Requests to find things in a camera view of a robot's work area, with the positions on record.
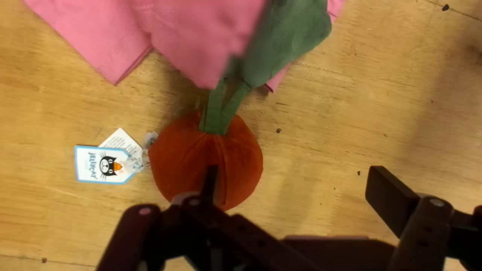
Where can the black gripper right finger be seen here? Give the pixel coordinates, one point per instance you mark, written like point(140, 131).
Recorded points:
point(430, 229)

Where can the white paper toy tag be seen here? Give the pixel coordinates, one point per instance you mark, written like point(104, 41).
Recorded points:
point(116, 160)

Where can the green cloth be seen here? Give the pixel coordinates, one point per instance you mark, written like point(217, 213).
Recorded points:
point(216, 136)

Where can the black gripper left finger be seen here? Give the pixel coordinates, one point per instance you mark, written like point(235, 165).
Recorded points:
point(198, 231)

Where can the pink shirt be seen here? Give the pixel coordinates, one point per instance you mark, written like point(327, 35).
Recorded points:
point(113, 37)

